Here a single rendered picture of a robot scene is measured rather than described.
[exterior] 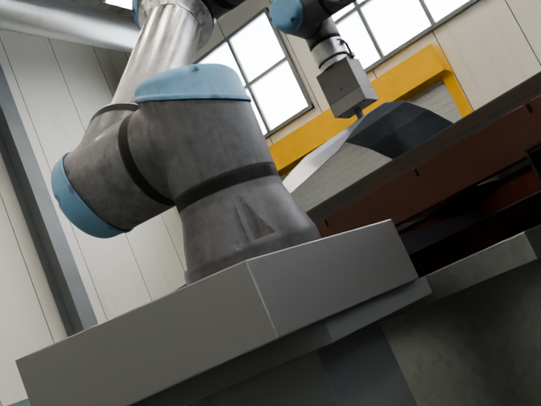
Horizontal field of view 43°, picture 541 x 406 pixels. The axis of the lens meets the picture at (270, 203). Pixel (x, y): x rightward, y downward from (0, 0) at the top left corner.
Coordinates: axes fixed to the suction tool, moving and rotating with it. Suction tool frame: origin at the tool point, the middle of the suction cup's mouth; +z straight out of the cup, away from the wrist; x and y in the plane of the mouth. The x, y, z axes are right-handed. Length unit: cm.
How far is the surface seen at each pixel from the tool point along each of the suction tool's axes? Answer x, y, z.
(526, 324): 47, -28, 45
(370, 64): -778, 285, -278
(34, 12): -456, 547, -489
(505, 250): 64, -35, 35
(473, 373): 46, -18, 48
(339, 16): -783, 297, -369
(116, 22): -607, 549, -499
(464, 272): 63, -30, 36
